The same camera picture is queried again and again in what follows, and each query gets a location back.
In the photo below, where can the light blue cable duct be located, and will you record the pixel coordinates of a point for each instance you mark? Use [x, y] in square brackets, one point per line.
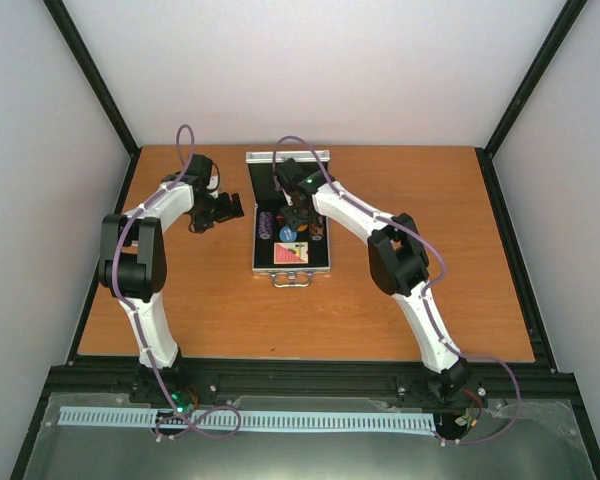
[251, 421]

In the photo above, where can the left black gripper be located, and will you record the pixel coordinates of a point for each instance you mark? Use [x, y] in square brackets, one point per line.
[227, 213]

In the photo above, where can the blue small blind button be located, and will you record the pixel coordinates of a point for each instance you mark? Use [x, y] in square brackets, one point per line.
[288, 234]

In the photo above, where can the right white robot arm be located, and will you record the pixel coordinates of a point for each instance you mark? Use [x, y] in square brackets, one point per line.
[398, 264]

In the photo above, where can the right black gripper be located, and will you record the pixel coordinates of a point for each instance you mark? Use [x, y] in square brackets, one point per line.
[293, 221]

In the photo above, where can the red playing card deck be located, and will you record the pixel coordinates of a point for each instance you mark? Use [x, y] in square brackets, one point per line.
[290, 253]

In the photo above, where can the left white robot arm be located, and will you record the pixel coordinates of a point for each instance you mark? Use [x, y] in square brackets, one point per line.
[133, 264]

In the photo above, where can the black aluminium frame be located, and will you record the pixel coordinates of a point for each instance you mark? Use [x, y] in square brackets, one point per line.
[296, 379]

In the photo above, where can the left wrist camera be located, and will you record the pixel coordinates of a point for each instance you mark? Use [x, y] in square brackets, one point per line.
[214, 183]

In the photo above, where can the aluminium poker case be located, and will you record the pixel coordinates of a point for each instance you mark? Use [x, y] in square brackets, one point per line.
[268, 198]

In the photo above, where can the brown black chip stack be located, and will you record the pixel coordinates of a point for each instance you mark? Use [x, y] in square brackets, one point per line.
[316, 231]

